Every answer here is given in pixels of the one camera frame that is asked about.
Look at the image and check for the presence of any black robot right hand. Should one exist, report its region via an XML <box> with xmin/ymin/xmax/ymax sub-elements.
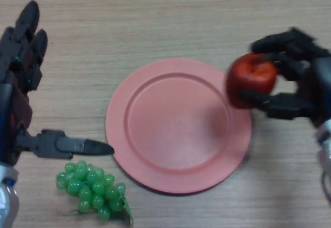
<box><xmin>239</xmin><ymin>27</ymin><xmax>331</xmax><ymax>129</ymax></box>

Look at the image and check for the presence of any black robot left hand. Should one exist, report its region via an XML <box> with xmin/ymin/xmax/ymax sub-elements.
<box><xmin>0</xmin><ymin>0</ymin><xmax>115</xmax><ymax>166</ymax></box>

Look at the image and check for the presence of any red apple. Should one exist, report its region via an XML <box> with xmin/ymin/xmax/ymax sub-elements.
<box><xmin>226</xmin><ymin>53</ymin><xmax>279</xmax><ymax>110</ymax></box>

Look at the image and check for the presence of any pink round plate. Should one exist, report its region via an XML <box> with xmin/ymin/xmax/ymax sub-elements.
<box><xmin>105</xmin><ymin>58</ymin><xmax>252</xmax><ymax>194</ymax></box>

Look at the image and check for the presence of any green grape bunch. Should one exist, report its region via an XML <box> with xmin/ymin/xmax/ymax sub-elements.
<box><xmin>56</xmin><ymin>160</ymin><xmax>134</xmax><ymax>226</ymax></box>

